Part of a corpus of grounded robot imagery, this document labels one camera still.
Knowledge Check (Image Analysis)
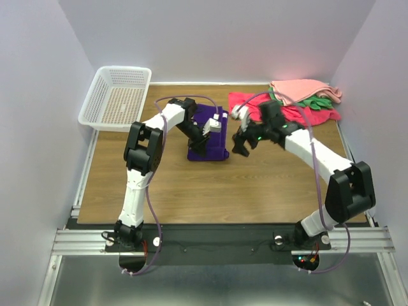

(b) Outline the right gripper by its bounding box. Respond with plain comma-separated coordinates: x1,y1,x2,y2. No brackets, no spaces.
230,115,271,158

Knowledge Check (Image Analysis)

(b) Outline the white plastic basket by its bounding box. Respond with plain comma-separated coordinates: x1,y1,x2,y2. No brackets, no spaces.
78,66,152,133

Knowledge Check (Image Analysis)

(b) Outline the aluminium frame rail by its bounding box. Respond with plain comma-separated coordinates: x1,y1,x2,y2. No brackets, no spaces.
52,227,395,256

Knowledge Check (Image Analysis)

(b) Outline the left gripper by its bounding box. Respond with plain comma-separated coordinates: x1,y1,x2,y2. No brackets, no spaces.
175,121,210,159

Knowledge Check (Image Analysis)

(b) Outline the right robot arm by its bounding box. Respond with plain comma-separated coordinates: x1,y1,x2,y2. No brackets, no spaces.
231,101,376,249

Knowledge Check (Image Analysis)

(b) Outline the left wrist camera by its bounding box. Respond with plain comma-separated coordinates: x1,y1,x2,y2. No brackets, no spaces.
202,118,222,135

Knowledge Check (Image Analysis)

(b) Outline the purple towel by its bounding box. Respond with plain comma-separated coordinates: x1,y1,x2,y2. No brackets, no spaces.
187,104,230,162

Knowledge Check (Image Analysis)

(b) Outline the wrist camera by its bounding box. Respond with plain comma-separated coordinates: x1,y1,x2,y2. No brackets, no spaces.
230,105,251,132
202,118,222,135

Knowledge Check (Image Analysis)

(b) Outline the salmon pink towel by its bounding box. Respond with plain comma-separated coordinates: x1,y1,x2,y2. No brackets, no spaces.
270,79,342,106

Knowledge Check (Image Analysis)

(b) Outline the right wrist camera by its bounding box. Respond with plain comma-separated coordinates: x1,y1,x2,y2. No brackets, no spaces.
230,105,251,132

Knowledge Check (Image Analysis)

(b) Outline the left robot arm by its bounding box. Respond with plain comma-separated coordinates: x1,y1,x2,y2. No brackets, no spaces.
113,96,210,251

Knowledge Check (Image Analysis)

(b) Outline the hot pink towel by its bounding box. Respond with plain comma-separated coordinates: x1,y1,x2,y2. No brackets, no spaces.
228,92,341,126

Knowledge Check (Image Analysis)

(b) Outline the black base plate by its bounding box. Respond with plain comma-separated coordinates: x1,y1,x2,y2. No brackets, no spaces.
74,224,330,271

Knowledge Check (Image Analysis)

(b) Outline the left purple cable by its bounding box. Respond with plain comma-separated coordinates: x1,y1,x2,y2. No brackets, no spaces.
122,95,221,277

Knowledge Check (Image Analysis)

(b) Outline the green towel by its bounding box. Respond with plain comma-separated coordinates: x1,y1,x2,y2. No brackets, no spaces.
268,86,334,111

